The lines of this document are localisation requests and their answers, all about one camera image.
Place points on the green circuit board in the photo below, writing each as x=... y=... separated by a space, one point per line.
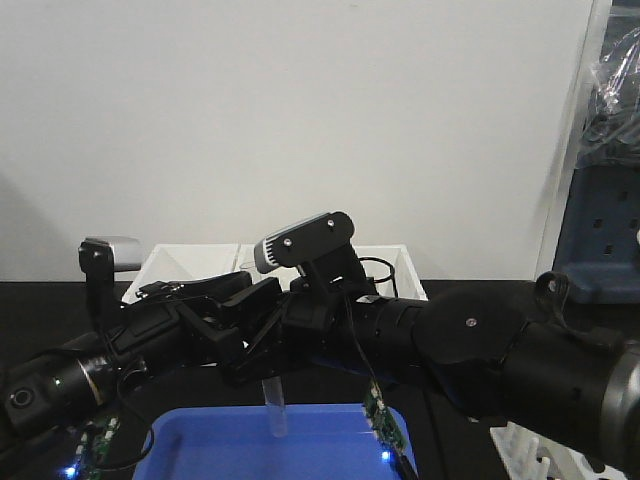
x=382 y=422
x=93 y=446

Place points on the grey pegboard drying rack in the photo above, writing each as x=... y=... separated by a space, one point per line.
x=598 y=246

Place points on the clear glass test tube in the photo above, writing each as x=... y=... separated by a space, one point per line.
x=275 y=405

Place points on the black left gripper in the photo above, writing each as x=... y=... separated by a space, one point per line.
x=179 y=323

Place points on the blue plastic tray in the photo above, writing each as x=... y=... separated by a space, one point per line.
x=323 y=441

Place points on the clear plastic bag of pegs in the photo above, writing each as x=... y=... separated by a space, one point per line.
x=611 y=132

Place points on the right white storage bin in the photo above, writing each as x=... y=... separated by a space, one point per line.
x=408 y=284

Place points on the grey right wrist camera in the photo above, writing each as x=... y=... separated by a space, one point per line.
x=303 y=241

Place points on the green circuit board left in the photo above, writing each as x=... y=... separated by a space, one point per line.
x=93 y=446

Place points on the left white storage bin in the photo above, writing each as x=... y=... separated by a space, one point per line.
x=183 y=262

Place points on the white test tube rack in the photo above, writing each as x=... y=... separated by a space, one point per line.
x=527 y=455

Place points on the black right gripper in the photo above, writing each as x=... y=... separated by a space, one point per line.
x=320 y=297

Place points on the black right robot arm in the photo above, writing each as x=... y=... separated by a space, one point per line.
x=476 y=346

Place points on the white storage bin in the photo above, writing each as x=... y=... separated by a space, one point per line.
x=245 y=262
x=408 y=284
x=183 y=262

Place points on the middle white storage bin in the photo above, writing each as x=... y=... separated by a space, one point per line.
x=245 y=262

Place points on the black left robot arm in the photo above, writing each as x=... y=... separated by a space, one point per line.
x=67 y=385

